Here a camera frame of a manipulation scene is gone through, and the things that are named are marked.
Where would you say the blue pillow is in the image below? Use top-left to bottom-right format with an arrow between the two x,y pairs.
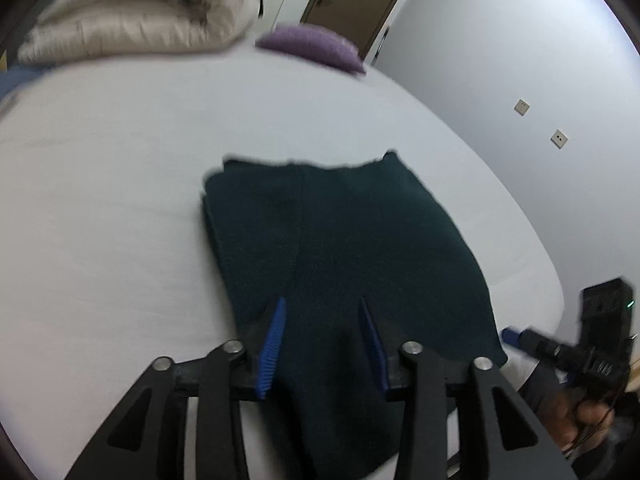
0,64 -> 43,106

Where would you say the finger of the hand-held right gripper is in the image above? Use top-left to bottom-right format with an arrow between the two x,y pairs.
500,326 -> 566,363

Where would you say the purple pillow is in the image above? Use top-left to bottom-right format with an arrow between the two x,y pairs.
255,25 -> 366,77

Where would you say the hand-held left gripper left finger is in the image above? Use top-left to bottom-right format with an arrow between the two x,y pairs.
65,297 -> 288,480

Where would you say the dark green sweater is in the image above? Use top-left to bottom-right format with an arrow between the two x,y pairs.
201,149 -> 508,480

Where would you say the white sheeted bed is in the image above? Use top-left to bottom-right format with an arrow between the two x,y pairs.
0,42 -> 566,480

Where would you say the person's right hand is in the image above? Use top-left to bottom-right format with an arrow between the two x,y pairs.
545,391 -> 623,452

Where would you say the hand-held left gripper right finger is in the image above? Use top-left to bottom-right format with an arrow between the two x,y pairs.
359,297 -> 578,480

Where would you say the rolled beige duvet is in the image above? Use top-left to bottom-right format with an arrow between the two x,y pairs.
17,0 -> 263,63

